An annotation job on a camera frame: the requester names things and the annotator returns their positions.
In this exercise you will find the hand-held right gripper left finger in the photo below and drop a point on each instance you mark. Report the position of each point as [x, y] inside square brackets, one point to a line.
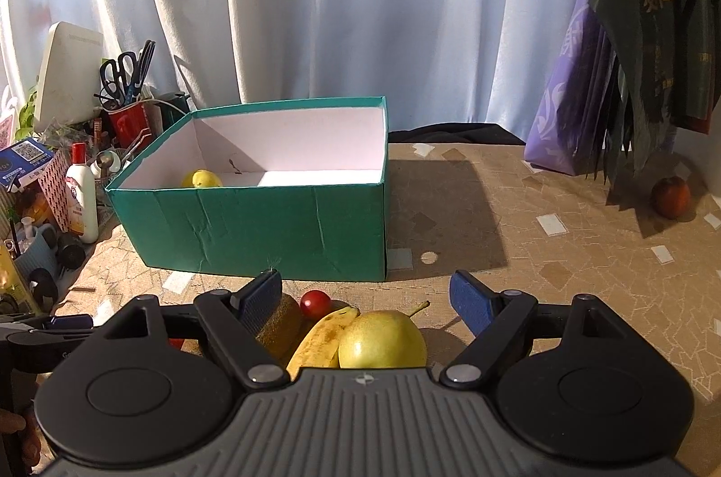
[262, 299]

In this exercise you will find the metal spoon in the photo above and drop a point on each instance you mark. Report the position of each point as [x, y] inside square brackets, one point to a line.
[104, 163]

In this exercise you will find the blue-grey desk organizer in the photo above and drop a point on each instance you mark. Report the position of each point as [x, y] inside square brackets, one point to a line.
[36, 252]

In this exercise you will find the red pen holder cup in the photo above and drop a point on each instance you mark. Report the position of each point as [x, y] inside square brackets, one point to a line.
[129, 125]

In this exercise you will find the white lotion bottle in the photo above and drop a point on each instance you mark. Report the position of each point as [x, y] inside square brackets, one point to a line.
[83, 198]

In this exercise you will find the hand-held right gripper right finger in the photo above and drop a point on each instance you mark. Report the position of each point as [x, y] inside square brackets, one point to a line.
[470, 305]

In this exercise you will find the yellow-green pear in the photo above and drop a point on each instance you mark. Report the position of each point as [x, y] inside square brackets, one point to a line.
[383, 342]

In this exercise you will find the white curtain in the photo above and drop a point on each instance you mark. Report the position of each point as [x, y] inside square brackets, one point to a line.
[310, 4]

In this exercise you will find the black scissors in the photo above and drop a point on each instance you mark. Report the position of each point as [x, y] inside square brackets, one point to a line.
[115, 74]

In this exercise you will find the green plant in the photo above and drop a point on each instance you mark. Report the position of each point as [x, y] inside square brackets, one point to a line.
[28, 111]

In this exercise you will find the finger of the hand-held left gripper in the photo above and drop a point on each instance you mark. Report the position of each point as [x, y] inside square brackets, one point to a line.
[67, 322]

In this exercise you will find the yellow banana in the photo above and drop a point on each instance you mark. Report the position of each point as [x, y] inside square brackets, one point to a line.
[318, 342]

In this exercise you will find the dark square container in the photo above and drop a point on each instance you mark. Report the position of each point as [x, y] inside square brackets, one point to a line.
[176, 108]

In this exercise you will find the red peach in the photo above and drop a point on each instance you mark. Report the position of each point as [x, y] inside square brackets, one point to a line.
[670, 196]

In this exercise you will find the bundle of dark green bags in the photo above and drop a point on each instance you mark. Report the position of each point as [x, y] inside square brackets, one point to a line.
[653, 4]

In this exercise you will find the blue printed box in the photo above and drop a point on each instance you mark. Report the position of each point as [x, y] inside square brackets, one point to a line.
[22, 164]

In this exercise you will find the person's left hand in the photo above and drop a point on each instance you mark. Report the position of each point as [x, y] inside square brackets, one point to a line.
[12, 423]

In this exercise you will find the yellow lemon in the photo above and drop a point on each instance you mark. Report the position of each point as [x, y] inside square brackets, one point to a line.
[201, 179]

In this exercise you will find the green cardboard box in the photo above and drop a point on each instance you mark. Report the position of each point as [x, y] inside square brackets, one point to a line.
[253, 223]

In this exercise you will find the white router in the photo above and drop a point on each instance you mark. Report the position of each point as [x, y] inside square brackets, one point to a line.
[65, 77]

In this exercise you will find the brown kiwi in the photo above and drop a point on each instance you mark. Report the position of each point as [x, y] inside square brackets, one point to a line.
[284, 322]

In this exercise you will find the black pens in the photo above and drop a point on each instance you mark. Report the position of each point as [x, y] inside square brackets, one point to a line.
[145, 63]

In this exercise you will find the red cherry tomato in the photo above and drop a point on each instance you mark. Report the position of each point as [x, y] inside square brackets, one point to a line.
[314, 303]

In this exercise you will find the beige patterned tablecloth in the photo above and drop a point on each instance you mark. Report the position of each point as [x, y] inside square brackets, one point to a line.
[563, 252]

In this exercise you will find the purple plastic bag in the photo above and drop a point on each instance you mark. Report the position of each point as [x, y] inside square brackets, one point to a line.
[569, 116]

